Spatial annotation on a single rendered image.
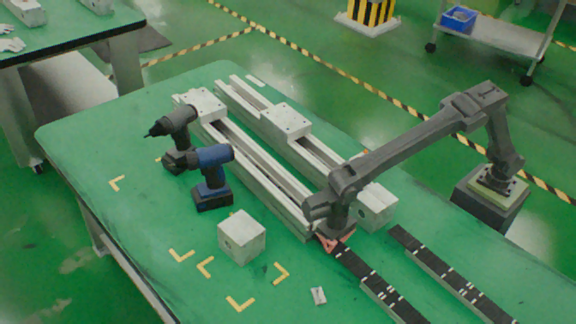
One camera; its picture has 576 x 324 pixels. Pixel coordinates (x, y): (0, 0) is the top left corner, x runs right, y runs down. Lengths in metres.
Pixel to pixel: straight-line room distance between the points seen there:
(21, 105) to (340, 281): 1.94
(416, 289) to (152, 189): 0.87
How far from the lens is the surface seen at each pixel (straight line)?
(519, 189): 1.73
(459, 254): 1.46
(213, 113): 1.63
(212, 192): 1.39
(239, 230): 1.25
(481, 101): 1.25
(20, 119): 2.71
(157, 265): 1.32
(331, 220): 1.22
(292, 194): 1.42
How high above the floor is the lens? 1.83
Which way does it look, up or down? 41 degrees down
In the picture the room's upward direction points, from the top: 4 degrees clockwise
